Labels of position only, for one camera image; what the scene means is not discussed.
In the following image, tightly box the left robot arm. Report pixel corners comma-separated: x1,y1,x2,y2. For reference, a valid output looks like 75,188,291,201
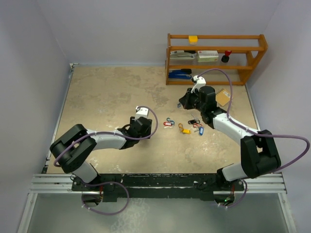
50,116,152,190

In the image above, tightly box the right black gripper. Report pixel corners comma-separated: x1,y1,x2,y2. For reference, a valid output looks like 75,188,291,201
179,87,205,112

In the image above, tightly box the white red box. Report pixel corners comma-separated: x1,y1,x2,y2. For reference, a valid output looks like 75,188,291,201
197,50,219,62

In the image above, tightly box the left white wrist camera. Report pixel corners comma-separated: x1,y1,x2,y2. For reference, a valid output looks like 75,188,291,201
135,106,149,119

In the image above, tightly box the black base frame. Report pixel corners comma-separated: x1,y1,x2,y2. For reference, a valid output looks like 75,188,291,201
72,173,244,202

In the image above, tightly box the blue key tag with keys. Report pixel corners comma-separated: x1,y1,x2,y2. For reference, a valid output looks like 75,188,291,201
194,127,204,136

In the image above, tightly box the yellow key tag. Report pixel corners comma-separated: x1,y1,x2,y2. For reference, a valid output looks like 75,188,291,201
181,129,191,134

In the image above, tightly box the wooden shelf rack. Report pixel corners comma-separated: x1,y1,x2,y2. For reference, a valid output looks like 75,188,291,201
165,34,268,85

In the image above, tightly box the blue stapler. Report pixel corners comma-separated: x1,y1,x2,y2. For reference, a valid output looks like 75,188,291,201
168,68,192,80

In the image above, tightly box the red S carabiner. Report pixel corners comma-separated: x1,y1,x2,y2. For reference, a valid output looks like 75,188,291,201
193,123,203,128

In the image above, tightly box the red black stamp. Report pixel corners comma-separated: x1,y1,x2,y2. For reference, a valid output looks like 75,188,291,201
221,50,232,63

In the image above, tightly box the aluminium rail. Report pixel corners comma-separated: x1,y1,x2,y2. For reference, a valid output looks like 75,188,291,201
29,173,289,194

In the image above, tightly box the grey stapler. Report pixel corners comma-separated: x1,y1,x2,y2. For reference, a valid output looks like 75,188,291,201
170,50,196,60

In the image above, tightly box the black key fob with key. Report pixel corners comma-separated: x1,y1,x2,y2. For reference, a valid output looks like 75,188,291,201
188,114,200,125

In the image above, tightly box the yellow spiral notebook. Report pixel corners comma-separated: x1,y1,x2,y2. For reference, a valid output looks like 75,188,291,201
216,88,232,106

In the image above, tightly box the orange S carabiner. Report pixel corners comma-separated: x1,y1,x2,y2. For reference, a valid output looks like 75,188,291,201
178,123,184,133

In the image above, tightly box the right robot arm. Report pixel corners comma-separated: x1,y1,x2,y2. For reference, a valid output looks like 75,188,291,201
179,86,281,190

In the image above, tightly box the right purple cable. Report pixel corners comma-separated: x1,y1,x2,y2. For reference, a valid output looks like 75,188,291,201
196,68,311,174

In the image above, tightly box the yellow block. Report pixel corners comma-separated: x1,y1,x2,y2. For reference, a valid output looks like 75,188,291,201
188,35,198,45

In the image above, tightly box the dark blue S carabiner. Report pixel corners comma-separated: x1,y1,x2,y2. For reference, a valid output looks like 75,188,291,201
166,117,175,125

